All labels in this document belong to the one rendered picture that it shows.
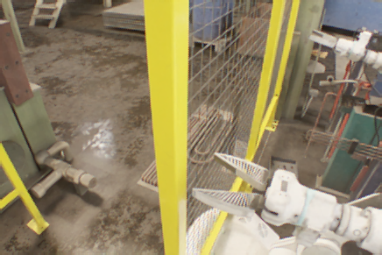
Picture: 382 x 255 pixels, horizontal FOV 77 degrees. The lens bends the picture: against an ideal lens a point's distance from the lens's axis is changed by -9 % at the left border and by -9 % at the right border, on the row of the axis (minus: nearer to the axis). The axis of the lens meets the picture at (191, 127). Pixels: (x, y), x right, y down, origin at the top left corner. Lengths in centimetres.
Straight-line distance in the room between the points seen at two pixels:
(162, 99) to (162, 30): 12
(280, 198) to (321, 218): 8
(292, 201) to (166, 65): 31
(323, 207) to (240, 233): 122
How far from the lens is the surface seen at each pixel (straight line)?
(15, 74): 214
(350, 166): 237
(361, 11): 729
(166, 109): 45
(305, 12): 281
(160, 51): 40
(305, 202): 49
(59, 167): 230
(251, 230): 166
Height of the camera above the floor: 172
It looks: 37 degrees down
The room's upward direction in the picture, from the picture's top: 1 degrees clockwise
